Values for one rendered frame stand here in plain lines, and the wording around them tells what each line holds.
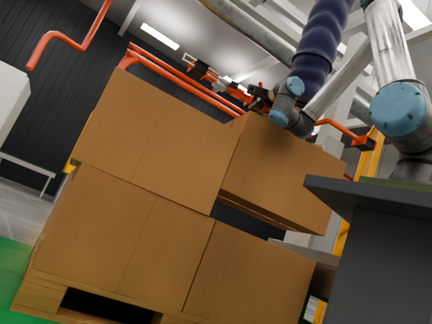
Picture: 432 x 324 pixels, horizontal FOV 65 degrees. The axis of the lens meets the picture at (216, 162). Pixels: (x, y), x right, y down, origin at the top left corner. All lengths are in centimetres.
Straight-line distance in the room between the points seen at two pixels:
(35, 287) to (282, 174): 110
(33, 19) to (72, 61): 162
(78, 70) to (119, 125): 1112
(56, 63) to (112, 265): 1135
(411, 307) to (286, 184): 82
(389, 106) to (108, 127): 97
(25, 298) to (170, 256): 52
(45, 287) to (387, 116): 124
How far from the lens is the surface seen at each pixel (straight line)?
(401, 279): 108
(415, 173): 119
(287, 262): 172
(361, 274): 110
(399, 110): 110
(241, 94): 179
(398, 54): 130
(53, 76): 1239
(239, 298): 162
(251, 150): 158
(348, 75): 161
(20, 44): 1262
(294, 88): 154
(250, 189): 157
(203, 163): 146
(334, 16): 223
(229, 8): 753
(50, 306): 141
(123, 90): 141
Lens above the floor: 45
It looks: 13 degrees up
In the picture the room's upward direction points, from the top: 21 degrees clockwise
